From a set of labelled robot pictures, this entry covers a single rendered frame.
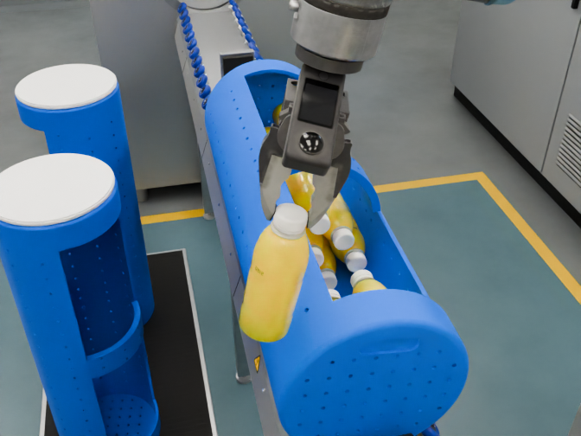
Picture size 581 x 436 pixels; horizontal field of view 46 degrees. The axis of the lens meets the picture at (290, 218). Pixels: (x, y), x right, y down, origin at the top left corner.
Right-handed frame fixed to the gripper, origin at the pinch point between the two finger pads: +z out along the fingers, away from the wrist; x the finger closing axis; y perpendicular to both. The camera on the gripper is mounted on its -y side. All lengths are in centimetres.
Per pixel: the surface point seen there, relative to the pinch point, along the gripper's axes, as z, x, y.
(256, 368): 52, -3, 26
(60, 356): 84, 41, 49
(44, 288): 62, 44, 48
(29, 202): 45, 50, 54
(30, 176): 45, 53, 65
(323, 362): 20.8, -8.9, -0.9
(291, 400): 28.1, -6.1, -1.7
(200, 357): 125, 9, 96
